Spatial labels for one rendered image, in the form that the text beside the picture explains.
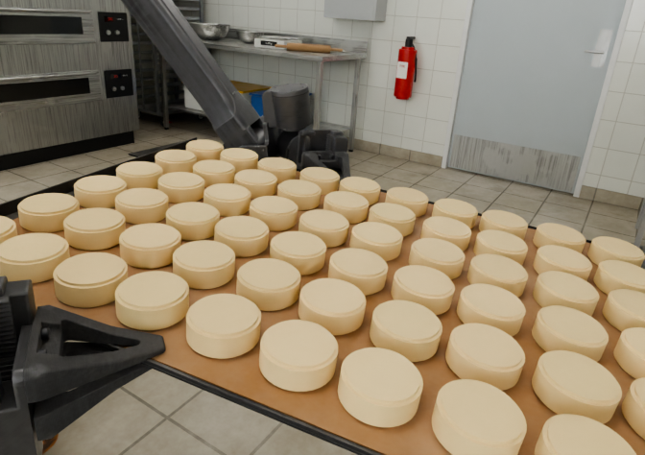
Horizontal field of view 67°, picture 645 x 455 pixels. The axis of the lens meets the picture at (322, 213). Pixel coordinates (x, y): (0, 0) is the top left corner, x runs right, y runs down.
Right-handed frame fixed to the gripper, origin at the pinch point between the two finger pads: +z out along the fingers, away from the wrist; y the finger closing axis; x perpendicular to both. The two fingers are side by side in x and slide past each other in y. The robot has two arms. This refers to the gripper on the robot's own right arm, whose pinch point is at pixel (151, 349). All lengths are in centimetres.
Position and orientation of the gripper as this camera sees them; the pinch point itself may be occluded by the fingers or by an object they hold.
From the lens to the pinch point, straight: 35.0
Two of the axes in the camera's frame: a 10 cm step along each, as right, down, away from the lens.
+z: 9.2, -0.7, 3.9
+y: 1.0, -9.2, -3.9
